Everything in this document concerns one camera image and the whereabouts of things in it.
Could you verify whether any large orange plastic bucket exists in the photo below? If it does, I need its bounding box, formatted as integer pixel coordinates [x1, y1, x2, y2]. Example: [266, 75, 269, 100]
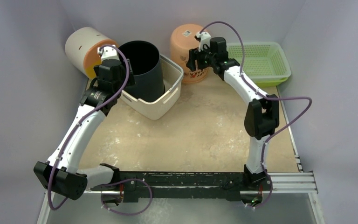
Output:
[170, 24, 208, 84]

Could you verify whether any tall black cylindrical bin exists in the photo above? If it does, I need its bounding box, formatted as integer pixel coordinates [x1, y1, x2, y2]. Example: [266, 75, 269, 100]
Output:
[119, 40, 165, 102]

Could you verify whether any green white perforated basket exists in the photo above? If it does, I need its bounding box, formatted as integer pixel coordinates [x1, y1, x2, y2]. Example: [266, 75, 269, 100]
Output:
[227, 42, 292, 87]

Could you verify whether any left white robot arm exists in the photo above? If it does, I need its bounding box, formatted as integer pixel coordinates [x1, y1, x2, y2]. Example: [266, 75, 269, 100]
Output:
[33, 58, 135, 200]

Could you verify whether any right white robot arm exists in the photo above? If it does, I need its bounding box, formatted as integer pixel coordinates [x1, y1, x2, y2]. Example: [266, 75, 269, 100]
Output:
[186, 35, 279, 190]

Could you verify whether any white orange cylindrical container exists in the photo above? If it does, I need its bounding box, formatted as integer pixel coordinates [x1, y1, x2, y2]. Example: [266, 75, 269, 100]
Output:
[64, 27, 118, 80]

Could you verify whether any cream plastic storage basket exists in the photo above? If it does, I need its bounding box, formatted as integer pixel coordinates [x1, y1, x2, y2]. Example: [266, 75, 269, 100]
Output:
[120, 55, 184, 120]

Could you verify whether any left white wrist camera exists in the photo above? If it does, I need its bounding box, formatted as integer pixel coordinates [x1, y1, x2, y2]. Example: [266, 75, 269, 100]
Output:
[97, 44, 120, 62]

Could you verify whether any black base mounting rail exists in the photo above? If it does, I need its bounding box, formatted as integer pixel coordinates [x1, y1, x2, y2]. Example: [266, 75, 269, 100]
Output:
[90, 171, 274, 204]

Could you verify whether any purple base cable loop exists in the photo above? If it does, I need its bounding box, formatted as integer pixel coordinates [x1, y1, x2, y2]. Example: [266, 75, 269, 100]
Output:
[100, 178, 153, 217]

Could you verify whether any aluminium table frame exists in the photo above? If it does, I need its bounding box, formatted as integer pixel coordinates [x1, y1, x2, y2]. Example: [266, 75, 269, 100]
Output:
[45, 81, 317, 224]

